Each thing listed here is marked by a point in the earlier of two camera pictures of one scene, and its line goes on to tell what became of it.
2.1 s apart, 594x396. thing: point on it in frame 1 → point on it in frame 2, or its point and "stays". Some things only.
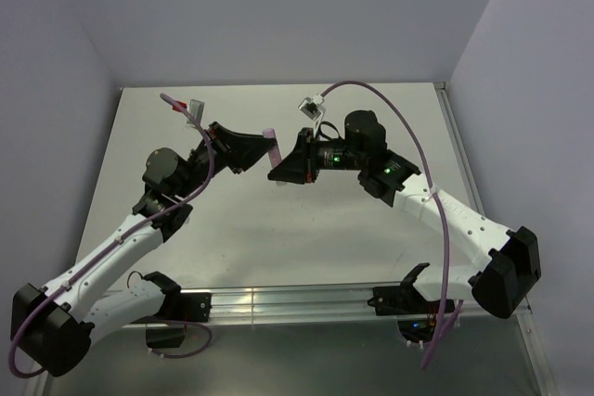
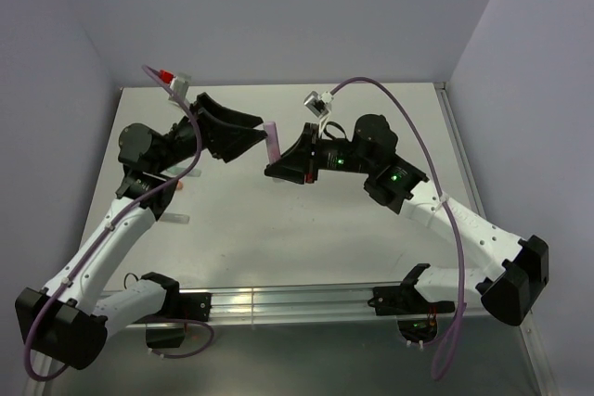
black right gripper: x=303 y=163 stays
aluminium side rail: x=526 y=313 stays
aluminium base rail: x=316 y=304 stays
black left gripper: x=244 y=150 → x=225 y=133
